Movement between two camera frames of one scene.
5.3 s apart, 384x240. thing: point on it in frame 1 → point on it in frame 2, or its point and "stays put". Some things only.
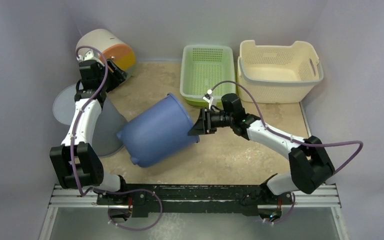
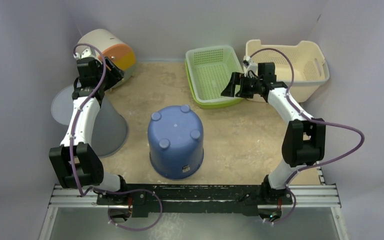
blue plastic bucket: [157, 132] → [175, 138]
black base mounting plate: [147, 199] stays put
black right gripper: [206, 120] → [240, 85]
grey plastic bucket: [109, 121] stays put
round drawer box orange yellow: [119, 52] stays put
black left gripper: [118, 76] stays put
